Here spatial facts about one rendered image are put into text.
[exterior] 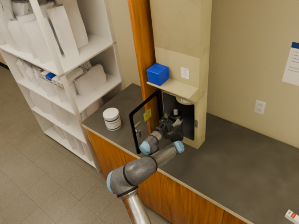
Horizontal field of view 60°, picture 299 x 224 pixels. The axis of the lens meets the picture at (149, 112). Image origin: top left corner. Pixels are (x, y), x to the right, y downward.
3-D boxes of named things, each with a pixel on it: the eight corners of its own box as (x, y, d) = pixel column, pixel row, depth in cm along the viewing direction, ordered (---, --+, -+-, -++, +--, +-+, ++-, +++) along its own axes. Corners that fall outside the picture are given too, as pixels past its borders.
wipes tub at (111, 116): (114, 118, 231) (110, 105, 221) (124, 124, 224) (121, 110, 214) (103, 127, 224) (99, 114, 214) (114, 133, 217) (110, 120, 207)
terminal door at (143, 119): (162, 130, 207) (158, 89, 181) (137, 155, 190) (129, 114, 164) (161, 130, 207) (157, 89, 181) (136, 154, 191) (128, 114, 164)
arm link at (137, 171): (138, 158, 118) (179, 135, 160) (121, 166, 123) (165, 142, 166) (149, 181, 117) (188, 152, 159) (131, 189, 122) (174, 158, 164)
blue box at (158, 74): (157, 74, 173) (155, 62, 167) (169, 78, 168) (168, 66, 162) (147, 82, 168) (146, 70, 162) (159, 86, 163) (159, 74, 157)
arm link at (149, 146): (144, 156, 164) (136, 146, 163) (155, 145, 170) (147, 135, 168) (151, 156, 158) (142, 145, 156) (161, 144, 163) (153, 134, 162)
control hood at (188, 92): (158, 85, 181) (156, 73, 174) (199, 101, 164) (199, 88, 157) (147, 94, 175) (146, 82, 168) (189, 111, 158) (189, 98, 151)
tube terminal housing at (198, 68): (179, 114, 225) (176, 30, 175) (214, 129, 208) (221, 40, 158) (163, 132, 212) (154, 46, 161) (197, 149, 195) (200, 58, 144)
